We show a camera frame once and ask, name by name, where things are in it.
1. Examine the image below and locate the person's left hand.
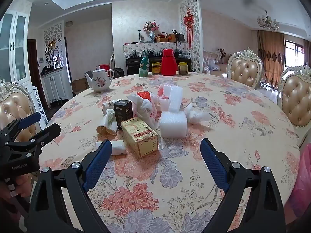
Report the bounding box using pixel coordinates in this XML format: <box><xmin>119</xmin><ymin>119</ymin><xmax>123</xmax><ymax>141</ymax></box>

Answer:
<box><xmin>0</xmin><ymin>173</ymin><xmax>34</xmax><ymax>200</ymax></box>

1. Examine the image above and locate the beige tufted dining chair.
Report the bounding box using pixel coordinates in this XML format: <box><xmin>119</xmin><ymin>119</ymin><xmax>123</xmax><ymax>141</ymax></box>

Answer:
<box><xmin>0</xmin><ymin>79</ymin><xmax>37</xmax><ymax>139</ymax></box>
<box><xmin>227</xmin><ymin>48</ymin><xmax>263</xmax><ymax>89</ymax></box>
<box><xmin>277</xmin><ymin>63</ymin><xmax>311</xmax><ymax>146</ymax></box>

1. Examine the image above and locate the large white foam block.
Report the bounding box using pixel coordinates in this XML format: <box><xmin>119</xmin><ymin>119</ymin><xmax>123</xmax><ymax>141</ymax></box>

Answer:
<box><xmin>159</xmin><ymin>111</ymin><xmax>187</xmax><ymax>140</ymax></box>

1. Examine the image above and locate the pink foam net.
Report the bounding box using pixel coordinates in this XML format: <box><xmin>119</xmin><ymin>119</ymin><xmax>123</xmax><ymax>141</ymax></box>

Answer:
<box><xmin>157</xmin><ymin>87</ymin><xmax>170</xmax><ymax>100</ymax></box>

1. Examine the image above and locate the floral tablecloth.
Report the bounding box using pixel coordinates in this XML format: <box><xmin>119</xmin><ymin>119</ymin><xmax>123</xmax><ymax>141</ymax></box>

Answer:
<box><xmin>39</xmin><ymin>71</ymin><xmax>300</xmax><ymax>233</ymax></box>

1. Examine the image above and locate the green ceramic bottle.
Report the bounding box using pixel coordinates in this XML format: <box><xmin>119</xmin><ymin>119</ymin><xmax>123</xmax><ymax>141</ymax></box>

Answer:
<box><xmin>139</xmin><ymin>50</ymin><xmax>150</xmax><ymax>77</ymax></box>

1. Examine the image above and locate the brown patterned curtain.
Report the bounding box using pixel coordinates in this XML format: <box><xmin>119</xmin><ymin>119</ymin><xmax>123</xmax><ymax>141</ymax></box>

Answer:
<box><xmin>257</xmin><ymin>30</ymin><xmax>285</xmax><ymax>86</ymax></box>

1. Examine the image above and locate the cardboard box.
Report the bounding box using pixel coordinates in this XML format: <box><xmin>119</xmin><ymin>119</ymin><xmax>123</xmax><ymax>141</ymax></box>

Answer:
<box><xmin>71</xmin><ymin>79</ymin><xmax>89</xmax><ymax>95</ymax></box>

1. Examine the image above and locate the black handbag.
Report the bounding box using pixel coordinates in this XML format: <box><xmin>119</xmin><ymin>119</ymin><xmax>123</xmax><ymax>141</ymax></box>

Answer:
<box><xmin>172</xmin><ymin>30</ymin><xmax>185</xmax><ymax>42</ymax></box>

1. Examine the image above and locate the white carved sofa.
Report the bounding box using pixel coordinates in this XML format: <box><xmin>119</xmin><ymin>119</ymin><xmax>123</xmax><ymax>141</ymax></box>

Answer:
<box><xmin>203</xmin><ymin>49</ymin><xmax>229</xmax><ymax>74</ymax></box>

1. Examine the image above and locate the black piano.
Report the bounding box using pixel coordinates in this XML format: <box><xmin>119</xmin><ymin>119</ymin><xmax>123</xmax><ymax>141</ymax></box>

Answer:
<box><xmin>125</xmin><ymin>53</ymin><xmax>192</xmax><ymax>76</ymax></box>

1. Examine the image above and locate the white floral teapot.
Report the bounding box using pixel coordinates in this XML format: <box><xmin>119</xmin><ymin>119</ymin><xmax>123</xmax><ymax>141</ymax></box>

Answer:
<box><xmin>84</xmin><ymin>66</ymin><xmax>114</xmax><ymax>93</ymax></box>

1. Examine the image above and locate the floral fringed piano cover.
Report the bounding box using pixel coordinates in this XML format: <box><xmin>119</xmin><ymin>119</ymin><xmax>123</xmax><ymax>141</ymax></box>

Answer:
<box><xmin>123</xmin><ymin>41</ymin><xmax>192</xmax><ymax>59</ymax></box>

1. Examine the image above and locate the dark wooden door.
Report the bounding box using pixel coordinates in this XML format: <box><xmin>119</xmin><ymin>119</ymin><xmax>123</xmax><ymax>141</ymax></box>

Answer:
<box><xmin>27</xmin><ymin>39</ymin><xmax>50</xmax><ymax>110</ymax></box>

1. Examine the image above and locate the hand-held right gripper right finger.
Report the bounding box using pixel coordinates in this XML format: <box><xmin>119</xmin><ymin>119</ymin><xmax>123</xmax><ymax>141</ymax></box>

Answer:
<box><xmin>200</xmin><ymin>138</ymin><xmax>286</xmax><ymax>233</ymax></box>

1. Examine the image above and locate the pink plastic bag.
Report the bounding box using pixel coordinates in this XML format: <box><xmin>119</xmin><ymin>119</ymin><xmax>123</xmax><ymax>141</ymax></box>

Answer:
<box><xmin>283</xmin><ymin>143</ymin><xmax>311</xmax><ymax>224</ymax></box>

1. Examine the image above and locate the red knot ornament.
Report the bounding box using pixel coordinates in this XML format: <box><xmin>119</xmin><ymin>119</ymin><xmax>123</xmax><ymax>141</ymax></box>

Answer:
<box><xmin>184</xmin><ymin>8</ymin><xmax>195</xmax><ymax>49</ymax></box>

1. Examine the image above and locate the white tissue packet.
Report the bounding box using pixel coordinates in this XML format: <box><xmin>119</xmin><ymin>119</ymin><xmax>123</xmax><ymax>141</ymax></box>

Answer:
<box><xmin>96</xmin><ymin>140</ymin><xmax>127</xmax><ymax>156</ymax></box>

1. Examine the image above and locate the tall white glass cabinet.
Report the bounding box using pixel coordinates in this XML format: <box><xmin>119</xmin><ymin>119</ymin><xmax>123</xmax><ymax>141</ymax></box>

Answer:
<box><xmin>0</xmin><ymin>11</ymin><xmax>33</xmax><ymax>95</ymax></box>

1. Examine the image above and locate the window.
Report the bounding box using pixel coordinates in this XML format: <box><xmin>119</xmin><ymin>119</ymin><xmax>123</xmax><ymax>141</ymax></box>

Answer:
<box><xmin>284</xmin><ymin>40</ymin><xmax>306</xmax><ymax>69</ymax></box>

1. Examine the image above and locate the chandelier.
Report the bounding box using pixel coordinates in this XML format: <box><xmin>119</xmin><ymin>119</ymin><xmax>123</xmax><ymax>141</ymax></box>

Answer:
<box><xmin>257</xmin><ymin>10</ymin><xmax>279</xmax><ymax>31</ymax></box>

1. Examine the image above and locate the gold carton box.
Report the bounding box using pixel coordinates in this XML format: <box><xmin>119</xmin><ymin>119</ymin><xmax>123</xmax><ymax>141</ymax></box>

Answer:
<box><xmin>121</xmin><ymin>117</ymin><xmax>159</xmax><ymax>158</ymax></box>

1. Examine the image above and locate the black carton box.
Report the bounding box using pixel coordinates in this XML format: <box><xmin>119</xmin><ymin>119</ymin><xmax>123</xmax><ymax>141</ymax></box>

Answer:
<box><xmin>113</xmin><ymin>99</ymin><xmax>134</xmax><ymax>130</ymax></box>

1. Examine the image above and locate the white floral cup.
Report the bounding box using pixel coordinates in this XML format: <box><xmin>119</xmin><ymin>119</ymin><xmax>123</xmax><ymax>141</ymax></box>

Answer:
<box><xmin>96</xmin><ymin>109</ymin><xmax>119</xmax><ymax>135</ymax></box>

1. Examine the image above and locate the pink flower bouquet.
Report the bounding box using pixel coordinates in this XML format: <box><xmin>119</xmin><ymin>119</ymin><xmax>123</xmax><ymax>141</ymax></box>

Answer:
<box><xmin>143</xmin><ymin>21</ymin><xmax>159</xmax><ymax>33</ymax></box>

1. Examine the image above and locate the red thermos jug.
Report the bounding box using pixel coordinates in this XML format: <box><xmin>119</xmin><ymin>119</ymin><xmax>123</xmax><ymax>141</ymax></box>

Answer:
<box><xmin>160</xmin><ymin>49</ymin><xmax>180</xmax><ymax>76</ymax></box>

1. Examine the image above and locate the white plastic bag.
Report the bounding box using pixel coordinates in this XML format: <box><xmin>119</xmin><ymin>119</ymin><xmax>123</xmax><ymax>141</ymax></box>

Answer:
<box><xmin>126</xmin><ymin>93</ymin><xmax>162</xmax><ymax>129</ymax></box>

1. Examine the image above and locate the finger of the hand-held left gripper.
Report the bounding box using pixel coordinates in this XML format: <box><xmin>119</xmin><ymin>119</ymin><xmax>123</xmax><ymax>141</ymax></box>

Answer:
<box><xmin>26</xmin><ymin>123</ymin><xmax>62</xmax><ymax>156</ymax></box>
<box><xmin>0</xmin><ymin>112</ymin><xmax>42</xmax><ymax>142</ymax></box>

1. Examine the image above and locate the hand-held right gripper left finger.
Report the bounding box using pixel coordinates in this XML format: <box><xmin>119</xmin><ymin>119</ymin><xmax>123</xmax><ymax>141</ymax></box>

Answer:
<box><xmin>27</xmin><ymin>139</ymin><xmax>113</xmax><ymax>233</ymax></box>

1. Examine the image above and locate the white low cabinet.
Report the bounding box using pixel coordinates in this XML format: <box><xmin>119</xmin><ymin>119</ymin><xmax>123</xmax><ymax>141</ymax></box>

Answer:
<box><xmin>41</xmin><ymin>68</ymin><xmax>73</xmax><ymax>103</ymax></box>

